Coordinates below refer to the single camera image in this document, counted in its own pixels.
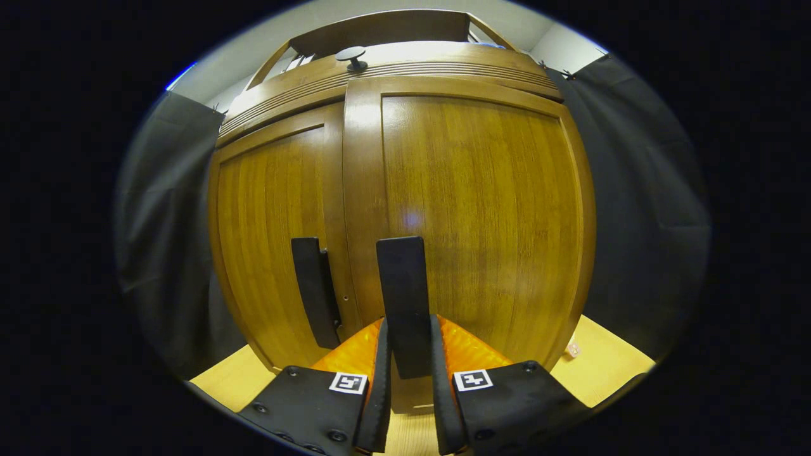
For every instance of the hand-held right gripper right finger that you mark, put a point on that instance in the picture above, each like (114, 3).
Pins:
(443, 399)

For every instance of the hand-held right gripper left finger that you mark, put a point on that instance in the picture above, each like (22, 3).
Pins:
(378, 392)

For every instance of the wooden cabinet door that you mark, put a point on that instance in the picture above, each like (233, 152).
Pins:
(272, 221)
(494, 209)

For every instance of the wooden double-door shoe cabinet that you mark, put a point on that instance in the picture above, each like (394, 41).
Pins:
(393, 28)

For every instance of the yellow plush toy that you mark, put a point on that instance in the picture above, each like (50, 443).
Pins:
(573, 349)

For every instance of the wooden ribbed drawer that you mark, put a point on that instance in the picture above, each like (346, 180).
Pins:
(443, 66)

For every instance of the round black drawer knob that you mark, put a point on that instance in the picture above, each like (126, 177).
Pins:
(351, 56)

